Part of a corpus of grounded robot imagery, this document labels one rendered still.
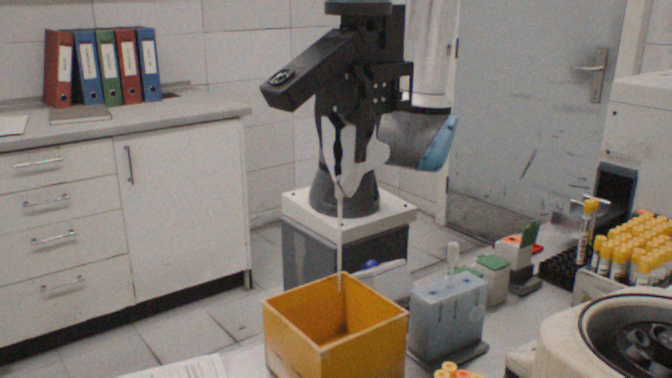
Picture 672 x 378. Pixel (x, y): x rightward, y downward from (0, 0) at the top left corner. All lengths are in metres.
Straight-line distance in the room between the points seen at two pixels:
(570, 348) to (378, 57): 0.37
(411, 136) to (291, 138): 2.33
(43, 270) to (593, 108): 2.35
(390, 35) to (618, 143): 0.75
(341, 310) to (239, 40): 2.41
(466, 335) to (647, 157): 0.61
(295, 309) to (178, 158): 1.65
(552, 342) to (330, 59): 0.38
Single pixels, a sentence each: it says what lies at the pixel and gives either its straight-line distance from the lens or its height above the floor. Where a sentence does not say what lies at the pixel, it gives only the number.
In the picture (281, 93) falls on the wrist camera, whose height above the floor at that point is 1.25.
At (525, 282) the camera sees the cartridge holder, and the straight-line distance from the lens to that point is 0.98.
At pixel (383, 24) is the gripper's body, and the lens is 0.62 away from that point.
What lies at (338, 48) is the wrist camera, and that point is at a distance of 0.57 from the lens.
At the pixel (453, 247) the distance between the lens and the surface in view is 0.72.
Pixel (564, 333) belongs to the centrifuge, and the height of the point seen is 0.99.
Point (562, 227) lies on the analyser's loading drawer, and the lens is 1.17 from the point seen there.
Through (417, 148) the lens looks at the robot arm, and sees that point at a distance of 1.04.
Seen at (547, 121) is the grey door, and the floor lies 0.75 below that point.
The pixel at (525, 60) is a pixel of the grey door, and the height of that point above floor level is 1.02.
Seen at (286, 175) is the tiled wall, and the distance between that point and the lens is 3.38.
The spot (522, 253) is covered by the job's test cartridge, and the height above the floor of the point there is 0.94.
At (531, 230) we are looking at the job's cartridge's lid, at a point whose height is 0.98.
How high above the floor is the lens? 1.34
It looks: 20 degrees down
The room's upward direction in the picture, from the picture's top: straight up
